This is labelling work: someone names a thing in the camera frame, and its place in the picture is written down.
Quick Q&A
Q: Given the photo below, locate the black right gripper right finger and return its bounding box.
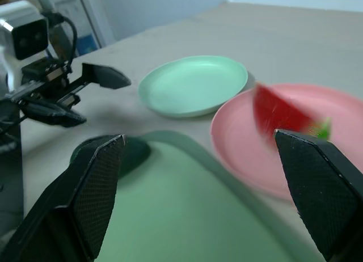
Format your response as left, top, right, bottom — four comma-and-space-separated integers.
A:
273, 129, 363, 262

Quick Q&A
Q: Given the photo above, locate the pink plate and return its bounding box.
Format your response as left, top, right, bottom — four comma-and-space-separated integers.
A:
210, 83, 363, 202

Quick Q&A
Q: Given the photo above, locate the black upright panel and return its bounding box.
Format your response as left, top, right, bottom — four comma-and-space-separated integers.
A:
0, 99, 24, 238

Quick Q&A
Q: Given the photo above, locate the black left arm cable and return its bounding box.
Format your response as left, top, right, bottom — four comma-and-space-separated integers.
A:
45, 12, 78, 75

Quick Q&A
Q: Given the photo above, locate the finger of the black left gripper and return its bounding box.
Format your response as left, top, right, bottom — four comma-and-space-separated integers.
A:
20, 99, 87, 129
81, 62, 132, 90

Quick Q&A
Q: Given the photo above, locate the mint green plate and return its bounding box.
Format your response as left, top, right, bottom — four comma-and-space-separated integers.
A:
138, 55, 249, 119

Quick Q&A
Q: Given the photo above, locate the white cabinet with blue label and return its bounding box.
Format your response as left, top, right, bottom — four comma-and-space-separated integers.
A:
36, 0, 116, 57

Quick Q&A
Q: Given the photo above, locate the red watermelon slice toy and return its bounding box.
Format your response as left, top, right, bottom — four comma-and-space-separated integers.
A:
252, 81, 333, 154

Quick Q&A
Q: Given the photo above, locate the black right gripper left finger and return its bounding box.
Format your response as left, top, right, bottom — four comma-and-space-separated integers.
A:
0, 134, 126, 262

